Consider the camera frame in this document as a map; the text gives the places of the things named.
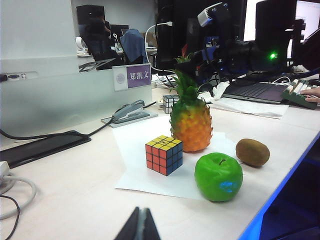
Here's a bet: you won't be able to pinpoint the grey stapler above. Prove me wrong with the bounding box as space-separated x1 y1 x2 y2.
111 99 151 125

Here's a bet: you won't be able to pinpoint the white paper sheet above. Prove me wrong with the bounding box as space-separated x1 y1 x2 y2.
111 123 241 201

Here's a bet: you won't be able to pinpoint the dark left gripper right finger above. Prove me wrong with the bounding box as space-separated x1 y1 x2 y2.
143 207 161 240

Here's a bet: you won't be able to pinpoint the silver depth camera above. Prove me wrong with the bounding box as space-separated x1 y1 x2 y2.
197 2 230 27

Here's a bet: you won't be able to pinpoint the bystander hand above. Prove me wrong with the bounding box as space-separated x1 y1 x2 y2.
299 86 320 104

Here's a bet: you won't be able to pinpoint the grey power strip cord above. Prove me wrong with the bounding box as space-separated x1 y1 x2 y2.
0 174 38 221

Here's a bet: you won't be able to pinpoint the brown toy kiwi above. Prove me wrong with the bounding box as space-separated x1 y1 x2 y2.
235 138 271 168

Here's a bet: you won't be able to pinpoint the crumpled white tissue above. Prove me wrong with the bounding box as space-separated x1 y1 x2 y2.
197 81 231 102

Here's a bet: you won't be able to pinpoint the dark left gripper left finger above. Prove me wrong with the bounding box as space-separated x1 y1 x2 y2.
113 206 141 240

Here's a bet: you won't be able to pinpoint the thin black cable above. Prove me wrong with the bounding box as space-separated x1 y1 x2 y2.
0 194 21 240

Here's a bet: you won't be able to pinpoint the black laptop keyboard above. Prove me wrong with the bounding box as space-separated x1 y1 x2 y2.
222 81 292 105

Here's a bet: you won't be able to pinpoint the green toy apple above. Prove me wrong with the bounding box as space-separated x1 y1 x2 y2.
194 151 244 204

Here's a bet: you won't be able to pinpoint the silver mirror cube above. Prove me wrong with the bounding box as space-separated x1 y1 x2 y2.
156 94 181 115

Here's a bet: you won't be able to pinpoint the white monitor back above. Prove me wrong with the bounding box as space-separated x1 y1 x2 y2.
0 0 76 83

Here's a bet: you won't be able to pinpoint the green mechanical keyboard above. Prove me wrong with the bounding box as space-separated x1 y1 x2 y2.
281 78 320 110

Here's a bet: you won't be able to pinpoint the bright computer monitor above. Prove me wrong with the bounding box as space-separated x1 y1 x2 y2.
243 0 320 43

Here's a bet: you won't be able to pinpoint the office chair with blue jacket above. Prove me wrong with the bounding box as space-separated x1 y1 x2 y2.
119 28 150 65

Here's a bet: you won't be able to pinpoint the white power strip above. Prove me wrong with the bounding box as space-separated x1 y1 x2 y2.
0 160 11 188

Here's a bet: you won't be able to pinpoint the person in dark clothes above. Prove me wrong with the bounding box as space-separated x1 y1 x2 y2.
82 12 112 61

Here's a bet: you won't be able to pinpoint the frosted glass desk partition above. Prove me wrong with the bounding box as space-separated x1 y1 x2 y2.
0 53 153 143

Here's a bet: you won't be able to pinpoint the purple white name plate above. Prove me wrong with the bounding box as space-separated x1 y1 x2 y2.
111 63 153 92

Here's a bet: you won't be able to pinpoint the white papers under laptop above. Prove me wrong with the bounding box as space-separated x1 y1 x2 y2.
209 97 290 120

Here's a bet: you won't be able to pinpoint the colourful Rubik's cube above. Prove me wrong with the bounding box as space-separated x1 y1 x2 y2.
145 134 184 177

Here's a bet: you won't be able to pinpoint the white cable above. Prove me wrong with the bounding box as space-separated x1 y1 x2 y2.
144 21 173 73

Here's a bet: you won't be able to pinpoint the black flat tablet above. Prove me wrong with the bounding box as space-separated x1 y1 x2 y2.
0 130 92 169

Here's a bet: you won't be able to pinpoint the toy pineapple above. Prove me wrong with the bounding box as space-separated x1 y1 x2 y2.
169 56 214 153

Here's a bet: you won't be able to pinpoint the thick black cable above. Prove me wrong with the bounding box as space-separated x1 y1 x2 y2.
0 102 157 141

